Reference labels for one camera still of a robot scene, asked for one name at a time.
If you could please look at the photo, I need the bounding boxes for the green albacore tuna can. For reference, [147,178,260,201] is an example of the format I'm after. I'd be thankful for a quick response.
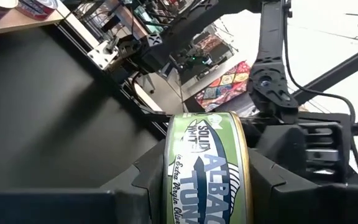
[162,111,254,224]

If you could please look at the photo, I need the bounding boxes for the white metal corner bracket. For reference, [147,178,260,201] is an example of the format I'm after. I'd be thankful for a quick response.
[87,39,120,71]

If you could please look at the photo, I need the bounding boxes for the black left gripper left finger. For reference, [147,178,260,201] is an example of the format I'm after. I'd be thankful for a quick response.
[0,139,167,224]

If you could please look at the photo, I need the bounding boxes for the black table edge rail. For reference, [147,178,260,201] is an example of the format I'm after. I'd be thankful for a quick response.
[57,23,170,139]

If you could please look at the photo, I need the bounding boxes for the wooden background desk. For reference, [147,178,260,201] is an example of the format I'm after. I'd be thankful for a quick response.
[99,0,149,41]

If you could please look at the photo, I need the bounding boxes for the red seafood can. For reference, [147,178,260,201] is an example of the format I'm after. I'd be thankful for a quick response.
[15,0,58,21]

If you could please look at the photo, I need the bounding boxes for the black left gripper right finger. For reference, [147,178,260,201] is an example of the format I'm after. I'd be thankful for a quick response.
[247,149,358,224]

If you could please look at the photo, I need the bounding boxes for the colourful patchwork cloth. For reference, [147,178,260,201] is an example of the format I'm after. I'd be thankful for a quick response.
[194,60,252,113]

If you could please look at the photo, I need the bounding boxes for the white wooden shelf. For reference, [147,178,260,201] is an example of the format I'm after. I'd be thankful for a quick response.
[0,0,101,49]

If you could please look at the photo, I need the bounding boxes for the black rig frame strut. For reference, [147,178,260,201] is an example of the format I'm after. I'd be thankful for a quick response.
[291,40,358,106]

